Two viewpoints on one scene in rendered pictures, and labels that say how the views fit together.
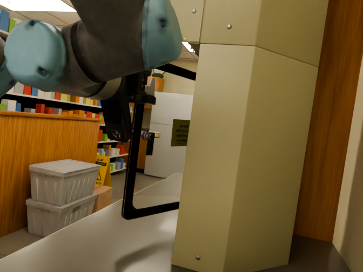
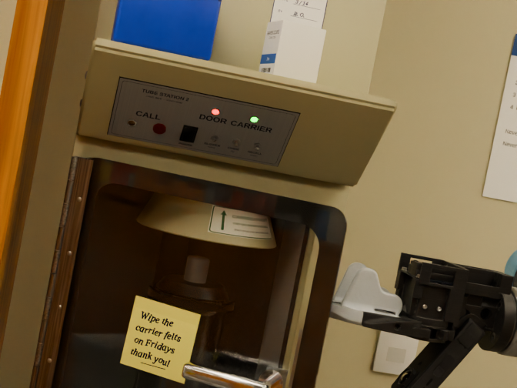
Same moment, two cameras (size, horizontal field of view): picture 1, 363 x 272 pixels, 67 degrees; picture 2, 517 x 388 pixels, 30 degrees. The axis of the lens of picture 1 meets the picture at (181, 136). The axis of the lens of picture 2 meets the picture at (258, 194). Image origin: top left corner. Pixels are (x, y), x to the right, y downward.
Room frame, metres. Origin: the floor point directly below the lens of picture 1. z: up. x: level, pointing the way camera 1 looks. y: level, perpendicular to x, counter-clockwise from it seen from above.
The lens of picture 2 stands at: (1.17, 0.95, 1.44)
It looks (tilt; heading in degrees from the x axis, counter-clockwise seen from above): 3 degrees down; 243
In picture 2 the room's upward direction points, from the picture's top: 11 degrees clockwise
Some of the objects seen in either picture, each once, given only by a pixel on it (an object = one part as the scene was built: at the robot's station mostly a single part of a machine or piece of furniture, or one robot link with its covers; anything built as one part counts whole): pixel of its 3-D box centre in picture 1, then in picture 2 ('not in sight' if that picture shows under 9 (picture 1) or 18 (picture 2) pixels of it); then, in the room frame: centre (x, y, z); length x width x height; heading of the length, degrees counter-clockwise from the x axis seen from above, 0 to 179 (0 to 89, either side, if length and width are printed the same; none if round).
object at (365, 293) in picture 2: not in sight; (360, 295); (0.61, 0.11, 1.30); 0.09 x 0.03 x 0.06; 165
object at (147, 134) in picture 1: (148, 143); not in sight; (0.67, 0.08, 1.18); 0.02 x 0.02 x 0.06; 48
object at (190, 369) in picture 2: not in sight; (232, 378); (0.73, 0.09, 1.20); 0.10 x 0.05 x 0.03; 138
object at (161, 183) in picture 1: (175, 141); (175, 365); (0.76, 0.02, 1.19); 0.30 x 0.01 x 0.40; 138
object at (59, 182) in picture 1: (66, 180); not in sight; (2.77, 1.11, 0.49); 0.60 x 0.42 x 0.33; 164
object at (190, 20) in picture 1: (194, 41); (233, 117); (0.74, 0.00, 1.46); 0.32 x 0.11 x 0.10; 164
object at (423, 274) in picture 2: (120, 79); (449, 304); (0.51, 0.12, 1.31); 0.12 x 0.08 x 0.09; 165
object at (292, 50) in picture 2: not in sight; (291, 53); (0.70, 0.01, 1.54); 0.05 x 0.05 x 0.06; 83
